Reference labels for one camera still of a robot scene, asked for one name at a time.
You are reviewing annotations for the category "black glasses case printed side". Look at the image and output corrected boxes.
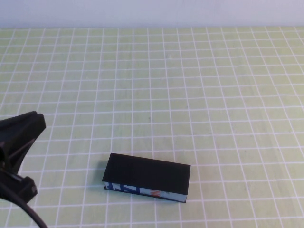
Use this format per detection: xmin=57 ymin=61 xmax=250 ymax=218
xmin=102 ymin=152 xmax=192 ymax=204

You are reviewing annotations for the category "black left camera cable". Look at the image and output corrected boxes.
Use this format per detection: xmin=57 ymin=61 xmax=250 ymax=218
xmin=0 ymin=185 xmax=47 ymax=228

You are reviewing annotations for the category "green white-checked tablecloth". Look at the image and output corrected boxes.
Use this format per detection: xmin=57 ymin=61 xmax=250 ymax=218
xmin=0 ymin=26 xmax=304 ymax=228

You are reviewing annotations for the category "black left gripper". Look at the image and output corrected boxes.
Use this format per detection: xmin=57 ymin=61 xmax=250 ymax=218
xmin=0 ymin=111 xmax=47 ymax=204

